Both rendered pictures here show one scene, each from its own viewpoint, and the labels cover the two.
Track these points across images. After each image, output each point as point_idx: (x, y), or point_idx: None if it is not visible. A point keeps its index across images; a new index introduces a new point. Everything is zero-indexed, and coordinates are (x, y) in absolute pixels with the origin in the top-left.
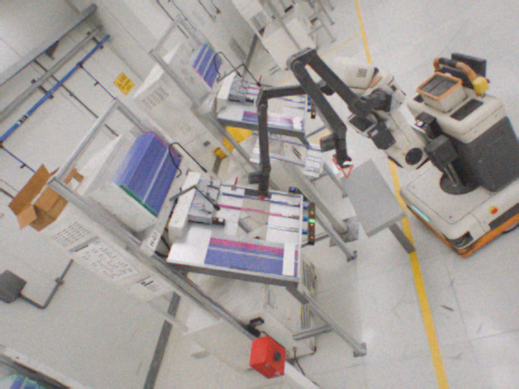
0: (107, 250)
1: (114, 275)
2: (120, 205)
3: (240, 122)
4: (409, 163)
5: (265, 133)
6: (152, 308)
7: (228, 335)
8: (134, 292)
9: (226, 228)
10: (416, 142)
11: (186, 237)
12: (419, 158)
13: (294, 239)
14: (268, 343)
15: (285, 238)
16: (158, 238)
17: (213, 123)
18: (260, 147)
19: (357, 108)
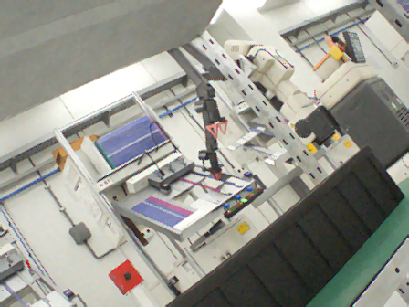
0: (86, 189)
1: (95, 215)
2: (92, 155)
3: (265, 125)
4: (299, 135)
5: (205, 111)
6: (121, 255)
7: (167, 296)
8: (108, 234)
9: (169, 193)
10: (302, 112)
11: (137, 194)
12: (309, 131)
13: (211, 208)
14: (124, 263)
15: (205, 207)
16: (109, 184)
17: (243, 126)
18: (204, 124)
19: (211, 72)
